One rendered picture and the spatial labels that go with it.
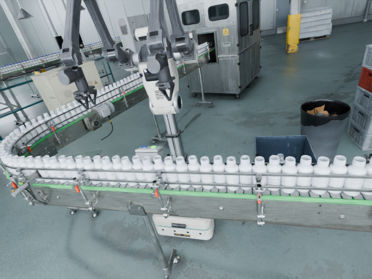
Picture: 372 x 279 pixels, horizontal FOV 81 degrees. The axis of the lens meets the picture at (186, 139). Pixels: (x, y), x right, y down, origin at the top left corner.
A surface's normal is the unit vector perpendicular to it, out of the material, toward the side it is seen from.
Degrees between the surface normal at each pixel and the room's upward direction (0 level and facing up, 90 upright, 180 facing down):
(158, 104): 90
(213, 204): 90
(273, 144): 90
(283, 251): 0
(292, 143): 90
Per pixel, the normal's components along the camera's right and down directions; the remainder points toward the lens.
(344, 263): -0.17, -0.85
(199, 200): -0.23, 0.53
